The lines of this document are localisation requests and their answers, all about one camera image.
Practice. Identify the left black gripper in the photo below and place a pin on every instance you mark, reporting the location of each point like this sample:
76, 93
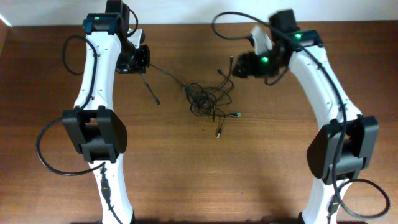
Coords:
133, 65

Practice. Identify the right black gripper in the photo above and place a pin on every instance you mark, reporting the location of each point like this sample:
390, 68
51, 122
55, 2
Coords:
248, 66

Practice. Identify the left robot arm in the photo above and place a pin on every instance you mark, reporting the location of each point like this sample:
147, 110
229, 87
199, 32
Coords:
94, 128

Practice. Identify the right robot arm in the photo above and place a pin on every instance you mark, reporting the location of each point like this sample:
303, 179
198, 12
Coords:
345, 141

